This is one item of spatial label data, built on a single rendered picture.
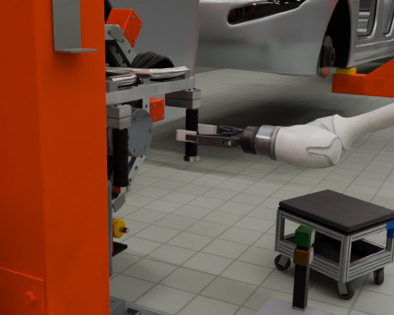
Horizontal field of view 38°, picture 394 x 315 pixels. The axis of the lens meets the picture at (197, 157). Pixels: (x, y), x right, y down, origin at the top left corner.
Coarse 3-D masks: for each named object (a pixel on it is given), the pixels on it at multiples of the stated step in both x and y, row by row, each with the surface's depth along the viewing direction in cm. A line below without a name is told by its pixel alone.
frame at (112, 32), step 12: (108, 24) 153; (108, 36) 153; (120, 36) 158; (108, 48) 161; (120, 48) 159; (132, 48) 164; (120, 60) 167; (132, 60) 165; (144, 108) 174; (144, 156) 178; (132, 168) 172; (132, 180) 173; (120, 204) 169
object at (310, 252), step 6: (294, 252) 137; (300, 252) 136; (306, 252) 135; (312, 252) 137; (294, 258) 137; (300, 258) 136; (306, 258) 135; (312, 258) 138; (300, 264) 136; (306, 264) 136
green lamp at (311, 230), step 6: (300, 228) 136; (306, 228) 136; (312, 228) 136; (300, 234) 135; (306, 234) 134; (312, 234) 135; (300, 240) 135; (306, 240) 134; (312, 240) 136; (306, 246) 135
